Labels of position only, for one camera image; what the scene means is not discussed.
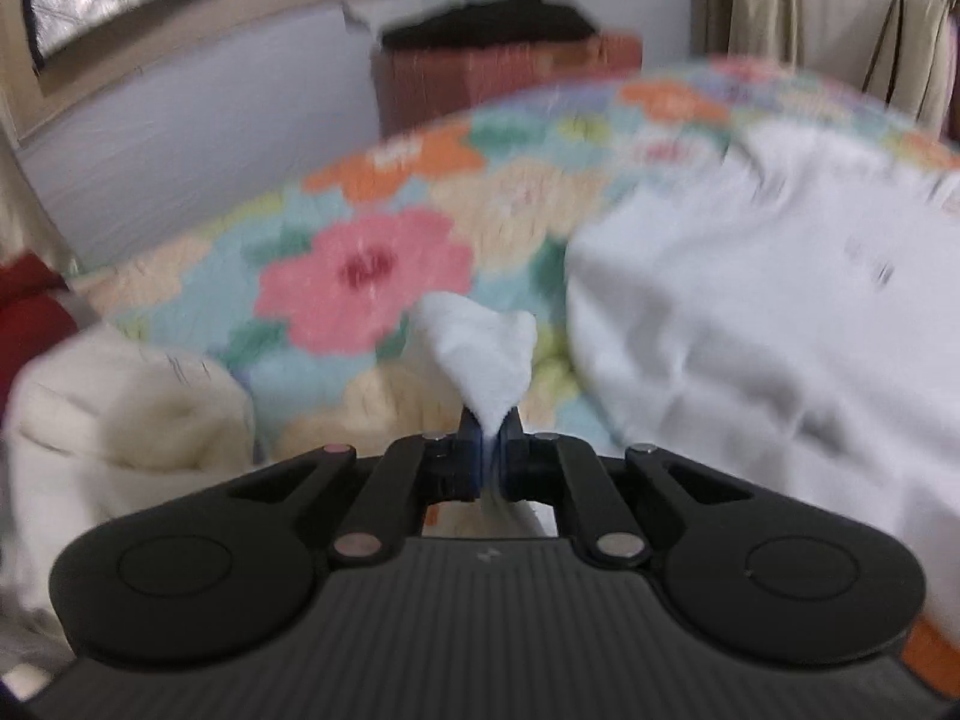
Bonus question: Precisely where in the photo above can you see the beige curtain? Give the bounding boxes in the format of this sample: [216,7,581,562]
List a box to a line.
[701,0,805,67]

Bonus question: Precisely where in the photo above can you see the red cloth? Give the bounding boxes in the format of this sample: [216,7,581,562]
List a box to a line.
[0,251,82,395]

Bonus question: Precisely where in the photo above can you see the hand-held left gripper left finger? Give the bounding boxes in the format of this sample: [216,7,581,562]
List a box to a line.
[225,409,488,565]

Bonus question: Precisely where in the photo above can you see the black folded clothes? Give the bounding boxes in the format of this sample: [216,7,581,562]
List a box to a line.
[379,0,601,50]

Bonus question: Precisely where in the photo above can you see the cream cloth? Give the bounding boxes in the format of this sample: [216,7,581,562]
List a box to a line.
[0,321,262,691]

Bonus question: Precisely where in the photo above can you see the pink suitcase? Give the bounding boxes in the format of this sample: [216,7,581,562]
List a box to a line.
[370,31,646,140]

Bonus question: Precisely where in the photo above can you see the cream hanging garment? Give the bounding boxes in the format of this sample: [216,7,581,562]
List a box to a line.
[898,0,960,142]

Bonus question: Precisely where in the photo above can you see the white garment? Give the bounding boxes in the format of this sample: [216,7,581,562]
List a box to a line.
[409,118,960,665]

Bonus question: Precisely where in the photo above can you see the wooden window frame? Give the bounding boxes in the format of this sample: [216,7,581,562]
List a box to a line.
[0,0,680,147]

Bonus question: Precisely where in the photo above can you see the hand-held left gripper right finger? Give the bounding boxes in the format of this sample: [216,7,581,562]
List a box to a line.
[491,406,757,568]

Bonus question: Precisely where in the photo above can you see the floral quilted bedspread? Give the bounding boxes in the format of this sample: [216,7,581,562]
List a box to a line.
[71,56,960,695]

